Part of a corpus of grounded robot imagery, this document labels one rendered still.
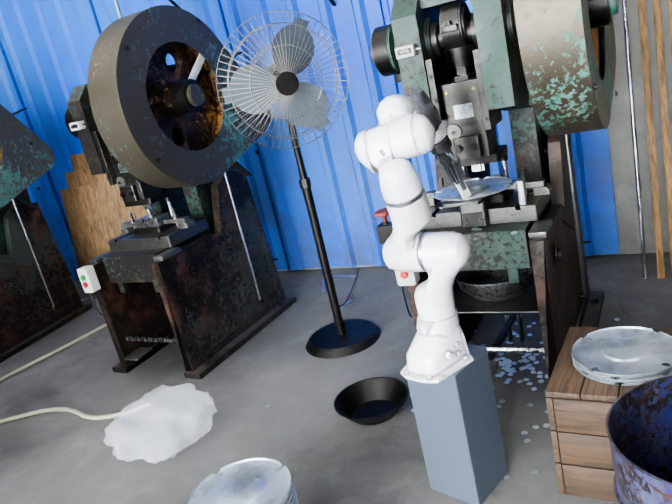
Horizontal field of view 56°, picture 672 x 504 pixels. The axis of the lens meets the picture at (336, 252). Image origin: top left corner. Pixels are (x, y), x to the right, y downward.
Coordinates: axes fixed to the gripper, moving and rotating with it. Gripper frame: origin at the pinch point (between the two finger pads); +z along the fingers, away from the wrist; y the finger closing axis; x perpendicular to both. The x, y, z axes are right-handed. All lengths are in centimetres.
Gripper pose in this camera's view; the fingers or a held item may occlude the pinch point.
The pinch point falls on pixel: (463, 189)
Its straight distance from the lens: 228.3
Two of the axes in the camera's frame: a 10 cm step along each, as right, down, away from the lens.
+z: 5.0, 7.8, 3.6
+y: 3.4, 2.1, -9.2
